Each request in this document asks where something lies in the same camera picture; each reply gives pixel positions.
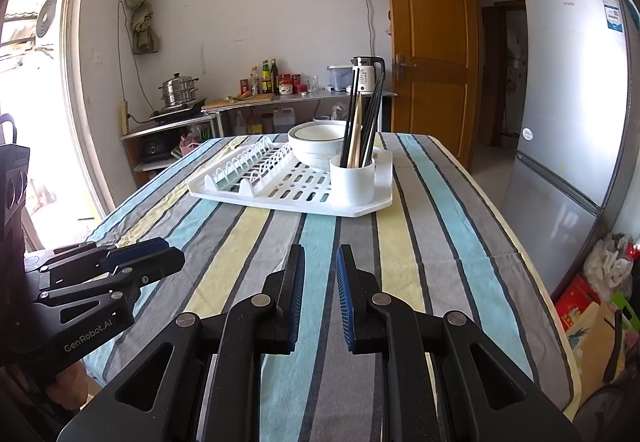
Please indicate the pink plastic basket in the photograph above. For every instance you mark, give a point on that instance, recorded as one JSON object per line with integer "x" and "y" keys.
{"x": 190, "y": 145}

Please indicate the light wooden chopstick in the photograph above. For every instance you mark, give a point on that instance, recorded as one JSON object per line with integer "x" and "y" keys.
{"x": 350, "y": 142}
{"x": 362, "y": 142}
{"x": 358, "y": 142}
{"x": 354, "y": 142}

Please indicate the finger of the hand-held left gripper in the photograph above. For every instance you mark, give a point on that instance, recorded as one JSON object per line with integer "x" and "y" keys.
{"x": 142, "y": 247}
{"x": 160, "y": 262}

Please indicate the white window frame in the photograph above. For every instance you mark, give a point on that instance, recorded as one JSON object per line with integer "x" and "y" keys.
{"x": 75, "y": 72}

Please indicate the cardboard box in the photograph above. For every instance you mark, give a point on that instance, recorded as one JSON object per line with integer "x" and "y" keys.
{"x": 590, "y": 347}

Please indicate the black frying pan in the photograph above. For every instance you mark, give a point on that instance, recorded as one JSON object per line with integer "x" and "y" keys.
{"x": 612, "y": 347}

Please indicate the white cup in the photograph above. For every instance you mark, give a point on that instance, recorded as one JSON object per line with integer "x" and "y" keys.
{"x": 352, "y": 184}

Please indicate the striped tablecloth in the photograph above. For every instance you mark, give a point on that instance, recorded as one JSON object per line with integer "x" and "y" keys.
{"x": 450, "y": 247}

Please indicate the metal kitchen counter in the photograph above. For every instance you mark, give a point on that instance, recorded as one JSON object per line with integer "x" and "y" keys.
{"x": 320, "y": 96}

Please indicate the white electric kettle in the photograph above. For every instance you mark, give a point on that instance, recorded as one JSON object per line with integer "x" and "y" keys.
{"x": 366, "y": 77}

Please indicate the white plastic jug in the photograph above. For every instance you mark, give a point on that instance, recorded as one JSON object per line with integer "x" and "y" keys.
{"x": 285, "y": 120}

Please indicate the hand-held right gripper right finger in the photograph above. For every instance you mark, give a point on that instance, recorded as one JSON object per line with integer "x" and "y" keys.
{"x": 344, "y": 302}

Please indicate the red box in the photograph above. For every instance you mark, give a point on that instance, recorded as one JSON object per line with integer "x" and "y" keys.
{"x": 575, "y": 302}

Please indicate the black induction cooker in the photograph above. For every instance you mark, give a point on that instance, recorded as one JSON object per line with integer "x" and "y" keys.
{"x": 175, "y": 115}

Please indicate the white bowl dark rim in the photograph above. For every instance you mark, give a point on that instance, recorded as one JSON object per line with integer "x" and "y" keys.
{"x": 320, "y": 131}

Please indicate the person's left hand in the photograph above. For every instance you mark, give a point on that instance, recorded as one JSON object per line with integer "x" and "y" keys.
{"x": 67, "y": 387}

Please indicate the white patterned bowl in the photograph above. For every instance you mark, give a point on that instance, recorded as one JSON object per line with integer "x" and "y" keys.
{"x": 315, "y": 162}

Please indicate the row of condiment bottles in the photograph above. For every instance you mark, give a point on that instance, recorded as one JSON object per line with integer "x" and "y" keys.
{"x": 265, "y": 77}

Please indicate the steel steamer pot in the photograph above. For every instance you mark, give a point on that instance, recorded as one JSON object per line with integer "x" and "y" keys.
{"x": 179, "y": 92}

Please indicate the amber oil bottle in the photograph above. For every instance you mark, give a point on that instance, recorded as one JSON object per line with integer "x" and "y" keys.
{"x": 255, "y": 125}

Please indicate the crumpled printed plastic bag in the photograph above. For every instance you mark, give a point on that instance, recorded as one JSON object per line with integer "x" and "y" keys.
{"x": 607, "y": 262}

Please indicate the outdoor air conditioner unit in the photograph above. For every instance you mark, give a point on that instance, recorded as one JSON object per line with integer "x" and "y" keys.
{"x": 45, "y": 17}

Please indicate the black chopstick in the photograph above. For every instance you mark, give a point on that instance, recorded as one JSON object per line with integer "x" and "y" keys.
{"x": 376, "y": 112}
{"x": 381, "y": 87}
{"x": 359, "y": 77}
{"x": 369, "y": 132}
{"x": 354, "y": 77}

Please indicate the silver refrigerator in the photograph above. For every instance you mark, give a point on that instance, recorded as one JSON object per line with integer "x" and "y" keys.
{"x": 560, "y": 97}

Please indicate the wooden cutting board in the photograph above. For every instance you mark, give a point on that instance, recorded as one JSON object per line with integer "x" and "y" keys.
{"x": 225, "y": 103}

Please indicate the beige power strip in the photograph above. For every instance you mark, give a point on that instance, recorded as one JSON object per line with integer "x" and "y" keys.
{"x": 125, "y": 118}

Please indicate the clear drinking glass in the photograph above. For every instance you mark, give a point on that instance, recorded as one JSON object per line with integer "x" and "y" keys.
{"x": 313, "y": 84}

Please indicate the clear plastic container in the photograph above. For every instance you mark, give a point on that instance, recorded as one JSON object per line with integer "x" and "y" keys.
{"x": 339, "y": 78}

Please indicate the clear plastic bag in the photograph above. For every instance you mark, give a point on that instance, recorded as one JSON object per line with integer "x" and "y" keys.
{"x": 340, "y": 112}

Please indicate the wooden door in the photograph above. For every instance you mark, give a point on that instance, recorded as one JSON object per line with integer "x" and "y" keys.
{"x": 430, "y": 22}

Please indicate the black kitchen appliance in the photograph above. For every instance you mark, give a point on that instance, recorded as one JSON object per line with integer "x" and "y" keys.
{"x": 155, "y": 150}

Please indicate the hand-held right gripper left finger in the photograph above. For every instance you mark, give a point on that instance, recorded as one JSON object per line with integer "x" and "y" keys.
{"x": 298, "y": 302}

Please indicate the white plastic dish rack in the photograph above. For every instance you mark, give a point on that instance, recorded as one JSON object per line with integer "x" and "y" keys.
{"x": 384, "y": 177}

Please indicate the low kitchen stand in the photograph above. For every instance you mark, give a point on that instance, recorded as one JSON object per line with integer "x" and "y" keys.
{"x": 160, "y": 128}

